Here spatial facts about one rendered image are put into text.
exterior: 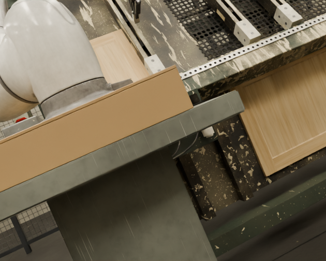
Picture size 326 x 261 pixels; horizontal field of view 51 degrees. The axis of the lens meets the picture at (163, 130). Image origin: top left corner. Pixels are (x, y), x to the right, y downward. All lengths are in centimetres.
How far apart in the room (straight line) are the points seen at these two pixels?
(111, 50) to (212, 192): 87
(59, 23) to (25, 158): 31
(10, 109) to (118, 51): 92
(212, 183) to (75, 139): 129
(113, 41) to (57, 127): 121
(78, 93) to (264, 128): 131
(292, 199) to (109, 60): 107
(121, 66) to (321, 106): 111
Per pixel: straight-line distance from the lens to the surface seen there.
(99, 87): 74
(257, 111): 187
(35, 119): 123
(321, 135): 206
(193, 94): 142
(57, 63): 73
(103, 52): 171
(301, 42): 177
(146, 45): 163
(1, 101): 86
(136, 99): 58
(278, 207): 168
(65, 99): 72
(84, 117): 57
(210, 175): 178
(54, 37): 74
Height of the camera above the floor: 76
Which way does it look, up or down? 2 degrees down
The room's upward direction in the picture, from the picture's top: 23 degrees counter-clockwise
